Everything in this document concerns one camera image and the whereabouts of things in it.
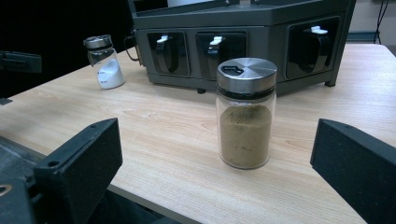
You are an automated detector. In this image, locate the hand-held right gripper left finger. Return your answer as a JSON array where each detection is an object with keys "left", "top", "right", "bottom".
[{"left": 33, "top": 117, "right": 123, "bottom": 224}]

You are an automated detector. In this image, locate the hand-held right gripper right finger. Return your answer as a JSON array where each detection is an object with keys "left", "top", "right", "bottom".
[{"left": 310, "top": 118, "right": 396, "bottom": 224}]

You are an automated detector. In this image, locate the brown spice glass jar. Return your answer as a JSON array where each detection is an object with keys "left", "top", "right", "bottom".
[{"left": 215, "top": 57, "right": 278, "bottom": 171}]

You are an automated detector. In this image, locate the white spice glass jar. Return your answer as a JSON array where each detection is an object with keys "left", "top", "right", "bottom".
[{"left": 82, "top": 34, "right": 126, "bottom": 91}]

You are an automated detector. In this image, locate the dark grey bar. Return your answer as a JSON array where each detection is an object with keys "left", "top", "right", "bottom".
[{"left": 0, "top": 50, "right": 43, "bottom": 74}]

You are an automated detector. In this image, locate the dark translucent seasoning container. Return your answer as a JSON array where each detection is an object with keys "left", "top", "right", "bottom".
[
  {"left": 285, "top": 17, "right": 341, "bottom": 79},
  {"left": 195, "top": 31, "right": 248, "bottom": 80},
  {"left": 147, "top": 31, "right": 191, "bottom": 77}
]

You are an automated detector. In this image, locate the grey seasoning rack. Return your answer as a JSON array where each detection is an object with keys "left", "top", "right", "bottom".
[{"left": 123, "top": 0, "right": 358, "bottom": 96}]

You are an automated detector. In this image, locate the black cable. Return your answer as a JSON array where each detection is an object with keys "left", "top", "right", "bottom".
[{"left": 373, "top": 0, "right": 390, "bottom": 45}]

